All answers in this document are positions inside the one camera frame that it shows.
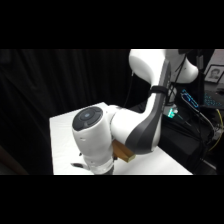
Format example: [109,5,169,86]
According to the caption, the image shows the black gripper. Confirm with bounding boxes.
[101,168,115,176]

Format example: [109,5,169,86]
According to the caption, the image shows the wooden block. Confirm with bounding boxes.
[112,139,137,164]

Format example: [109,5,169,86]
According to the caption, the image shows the black covered robot stand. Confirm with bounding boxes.
[129,99,217,176]

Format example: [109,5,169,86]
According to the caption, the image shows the small green light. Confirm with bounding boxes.
[165,107,178,119]

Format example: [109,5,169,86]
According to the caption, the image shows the black curtain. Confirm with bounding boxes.
[0,49,148,176]

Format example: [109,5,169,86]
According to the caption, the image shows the framed portrait picture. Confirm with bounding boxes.
[203,64,224,85]

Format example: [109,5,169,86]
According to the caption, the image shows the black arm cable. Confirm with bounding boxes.
[148,49,191,108]

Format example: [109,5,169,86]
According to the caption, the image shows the yellow cable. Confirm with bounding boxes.
[209,107,224,153]

